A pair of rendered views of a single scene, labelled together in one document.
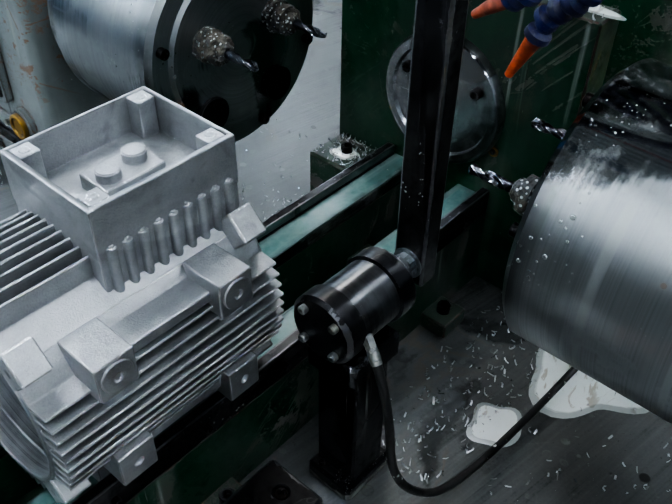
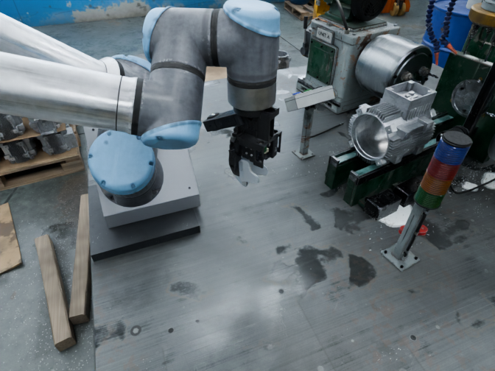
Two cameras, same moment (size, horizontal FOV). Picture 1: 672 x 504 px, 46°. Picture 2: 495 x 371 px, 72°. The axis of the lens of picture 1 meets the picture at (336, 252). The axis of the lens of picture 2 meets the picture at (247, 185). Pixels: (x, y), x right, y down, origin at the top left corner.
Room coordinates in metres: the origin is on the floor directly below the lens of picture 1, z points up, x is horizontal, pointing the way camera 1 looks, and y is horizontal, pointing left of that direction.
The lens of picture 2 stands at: (-0.66, 0.31, 1.62)
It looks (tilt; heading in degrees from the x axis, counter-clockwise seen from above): 41 degrees down; 19
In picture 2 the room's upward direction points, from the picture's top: straight up
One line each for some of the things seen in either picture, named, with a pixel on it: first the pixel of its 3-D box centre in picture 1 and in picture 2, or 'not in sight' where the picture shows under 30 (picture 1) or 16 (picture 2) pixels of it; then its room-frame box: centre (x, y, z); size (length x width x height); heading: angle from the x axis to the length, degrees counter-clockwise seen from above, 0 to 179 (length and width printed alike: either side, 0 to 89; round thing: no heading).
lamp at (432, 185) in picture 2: not in sight; (437, 180); (0.07, 0.08, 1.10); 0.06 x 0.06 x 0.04
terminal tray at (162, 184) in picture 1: (127, 185); (407, 100); (0.45, 0.15, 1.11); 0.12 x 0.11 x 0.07; 139
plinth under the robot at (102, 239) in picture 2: not in sight; (141, 207); (-0.01, 0.91, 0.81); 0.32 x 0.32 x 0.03; 40
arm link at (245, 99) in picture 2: not in sight; (253, 90); (-0.10, 0.49, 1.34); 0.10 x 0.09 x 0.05; 165
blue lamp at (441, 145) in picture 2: not in sight; (451, 149); (0.07, 0.08, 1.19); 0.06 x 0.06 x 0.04
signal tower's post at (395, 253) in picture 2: not in sight; (423, 206); (0.07, 0.08, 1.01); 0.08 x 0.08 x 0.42; 49
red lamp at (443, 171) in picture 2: not in sight; (443, 165); (0.07, 0.08, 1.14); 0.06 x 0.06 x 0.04
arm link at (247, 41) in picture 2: not in sight; (250, 43); (-0.10, 0.50, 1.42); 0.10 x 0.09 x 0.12; 104
